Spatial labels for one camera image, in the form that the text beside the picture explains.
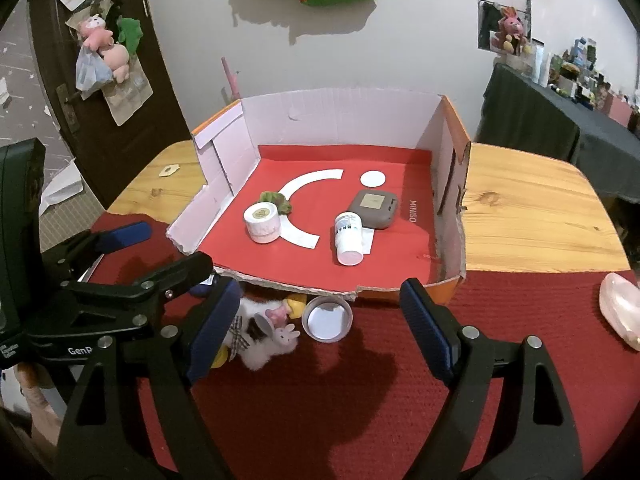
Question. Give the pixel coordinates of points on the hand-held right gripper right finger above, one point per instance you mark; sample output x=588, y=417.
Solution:
x=430, y=330

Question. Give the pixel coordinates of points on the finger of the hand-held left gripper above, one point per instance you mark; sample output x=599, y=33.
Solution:
x=125, y=234
x=185, y=266

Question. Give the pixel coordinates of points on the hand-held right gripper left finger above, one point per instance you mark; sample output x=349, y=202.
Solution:
x=215, y=330

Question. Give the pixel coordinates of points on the white fluffy plush toy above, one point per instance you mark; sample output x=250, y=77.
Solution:
x=260, y=355

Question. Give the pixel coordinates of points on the pink figure toy white base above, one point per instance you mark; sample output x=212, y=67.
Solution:
x=276, y=316

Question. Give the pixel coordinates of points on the white round jar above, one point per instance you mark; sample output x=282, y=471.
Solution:
x=262, y=222

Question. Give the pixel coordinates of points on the clear round lid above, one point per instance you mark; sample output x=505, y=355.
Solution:
x=327, y=322

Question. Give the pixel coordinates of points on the green fuzzy toy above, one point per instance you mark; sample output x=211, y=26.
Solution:
x=280, y=199

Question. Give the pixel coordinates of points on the white pill bottle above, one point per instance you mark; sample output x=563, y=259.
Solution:
x=348, y=237

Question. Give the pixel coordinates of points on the grey square case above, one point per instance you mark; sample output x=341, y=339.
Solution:
x=372, y=207

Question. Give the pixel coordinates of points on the orange cardboard box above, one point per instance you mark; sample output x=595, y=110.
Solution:
x=325, y=120

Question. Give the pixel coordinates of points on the person's left hand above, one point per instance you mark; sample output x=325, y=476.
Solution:
x=42, y=410

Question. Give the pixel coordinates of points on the white paper sheet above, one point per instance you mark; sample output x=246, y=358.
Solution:
x=60, y=185

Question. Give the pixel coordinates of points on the small wooden tag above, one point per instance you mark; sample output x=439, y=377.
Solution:
x=169, y=170

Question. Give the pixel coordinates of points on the red knitted blanket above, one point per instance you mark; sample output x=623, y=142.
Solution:
x=350, y=400

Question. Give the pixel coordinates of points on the red printed paper sheet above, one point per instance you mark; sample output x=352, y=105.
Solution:
x=320, y=270

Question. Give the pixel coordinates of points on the beige hanging paper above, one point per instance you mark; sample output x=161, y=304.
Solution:
x=127, y=100

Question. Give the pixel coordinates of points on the dark brown door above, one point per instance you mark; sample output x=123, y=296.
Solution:
x=150, y=90

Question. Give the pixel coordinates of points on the clear plastic bag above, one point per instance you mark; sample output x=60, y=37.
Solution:
x=90, y=72

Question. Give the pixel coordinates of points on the pale pink plush toy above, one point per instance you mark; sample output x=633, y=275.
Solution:
x=117, y=60

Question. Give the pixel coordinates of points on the pink stick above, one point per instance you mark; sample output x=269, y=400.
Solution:
x=231, y=82

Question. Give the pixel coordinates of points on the pink glasses case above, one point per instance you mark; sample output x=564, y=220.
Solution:
x=620, y=305

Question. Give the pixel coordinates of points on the green plush toy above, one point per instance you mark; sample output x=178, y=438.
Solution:
x=129, y=32

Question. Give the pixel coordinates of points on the dark tablecloth side table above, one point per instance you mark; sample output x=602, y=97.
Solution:
x=540, y=120

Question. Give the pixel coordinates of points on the clutter of bottles and boxes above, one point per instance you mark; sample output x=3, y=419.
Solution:
x=580, y=70

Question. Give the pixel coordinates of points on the pink rabbit plush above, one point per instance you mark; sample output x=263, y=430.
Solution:
x=510, y=30

